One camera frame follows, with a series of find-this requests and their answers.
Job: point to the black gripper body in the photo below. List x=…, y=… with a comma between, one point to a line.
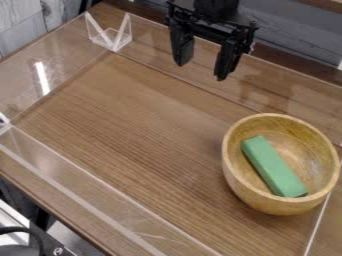
x=214, y=20

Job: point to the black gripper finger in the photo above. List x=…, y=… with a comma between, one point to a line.
x=227, y=59
x=182, y=43

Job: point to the green rectangular block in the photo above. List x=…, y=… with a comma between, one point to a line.
x=273, y=169

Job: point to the brown wooden bowl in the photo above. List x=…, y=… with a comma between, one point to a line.
x=307, y=151

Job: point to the clear acrylic corner bracket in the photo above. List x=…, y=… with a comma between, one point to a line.
x=110, y=38

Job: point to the clear acrylic tray wall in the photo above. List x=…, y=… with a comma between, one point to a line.
x=54, y=169

